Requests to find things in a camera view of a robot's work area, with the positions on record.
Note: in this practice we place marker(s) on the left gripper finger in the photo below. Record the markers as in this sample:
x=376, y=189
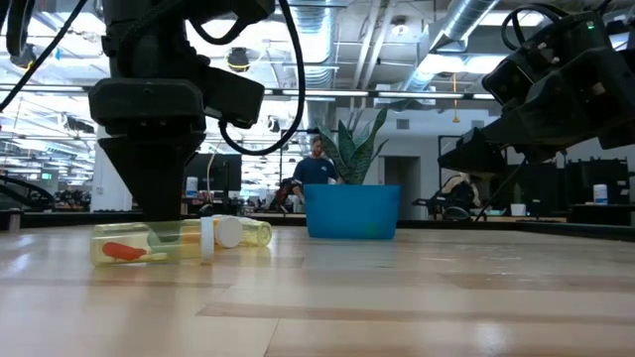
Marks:
x=161, y=173

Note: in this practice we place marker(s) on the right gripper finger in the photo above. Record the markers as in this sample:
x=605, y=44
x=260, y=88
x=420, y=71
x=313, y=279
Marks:
x=531, y=129
x=471, y=154

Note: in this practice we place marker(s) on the yellow pill bottle red pills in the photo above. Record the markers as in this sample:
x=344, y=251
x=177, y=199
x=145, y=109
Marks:
x=114, y=235

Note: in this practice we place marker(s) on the orange pill bottle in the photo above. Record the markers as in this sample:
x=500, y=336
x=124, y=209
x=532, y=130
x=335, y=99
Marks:
x=229, y=232

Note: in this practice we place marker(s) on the blue plastic basket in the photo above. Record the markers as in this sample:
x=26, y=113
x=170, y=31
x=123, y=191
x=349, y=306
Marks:
x=352, y=210

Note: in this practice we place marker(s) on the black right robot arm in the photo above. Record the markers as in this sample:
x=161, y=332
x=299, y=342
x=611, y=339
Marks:
x=580, y=27

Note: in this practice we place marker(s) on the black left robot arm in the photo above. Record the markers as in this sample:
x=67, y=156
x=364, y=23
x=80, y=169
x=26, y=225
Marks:
x=149, y=39

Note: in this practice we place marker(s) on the white wipes canister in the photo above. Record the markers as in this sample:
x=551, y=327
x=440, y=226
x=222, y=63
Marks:
x=600, y=194
x=192, y=187

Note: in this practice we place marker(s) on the person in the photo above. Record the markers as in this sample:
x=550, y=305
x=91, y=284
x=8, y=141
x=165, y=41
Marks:
x=315, y=171
x=461, y=191

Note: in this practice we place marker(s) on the black desk screen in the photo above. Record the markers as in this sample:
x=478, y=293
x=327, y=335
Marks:
x=541, y=183
x=595, y=173

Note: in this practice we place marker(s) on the black monitor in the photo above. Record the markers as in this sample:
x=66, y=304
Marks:
x=223, y=173

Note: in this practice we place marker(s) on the black office chair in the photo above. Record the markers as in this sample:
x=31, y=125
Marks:
x=449, y=213

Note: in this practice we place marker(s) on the white cup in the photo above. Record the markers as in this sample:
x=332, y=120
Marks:
x=517, y=209

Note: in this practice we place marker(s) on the green snake plant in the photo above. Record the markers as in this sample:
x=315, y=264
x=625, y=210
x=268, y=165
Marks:
x=354, y=158

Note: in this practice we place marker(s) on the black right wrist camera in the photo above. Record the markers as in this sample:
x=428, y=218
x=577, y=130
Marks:
x=506, y=79

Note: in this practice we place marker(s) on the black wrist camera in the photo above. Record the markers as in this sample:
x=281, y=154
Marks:
x=233, y=96
x=506, y=79

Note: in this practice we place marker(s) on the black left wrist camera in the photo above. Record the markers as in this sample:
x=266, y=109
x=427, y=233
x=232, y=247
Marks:
x=233, y=96

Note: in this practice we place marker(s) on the black aluminium rig frame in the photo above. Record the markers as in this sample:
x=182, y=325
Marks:
x=74, y=218

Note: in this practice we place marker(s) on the black ceiling camera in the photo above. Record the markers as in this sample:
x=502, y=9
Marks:
x=238, y=59

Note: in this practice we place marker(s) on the silver spiral air duct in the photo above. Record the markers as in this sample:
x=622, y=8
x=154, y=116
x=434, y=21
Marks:
x=317, y=39
x=461, y=20

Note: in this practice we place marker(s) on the grey metal post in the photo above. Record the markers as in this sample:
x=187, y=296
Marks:
x=15, y=220

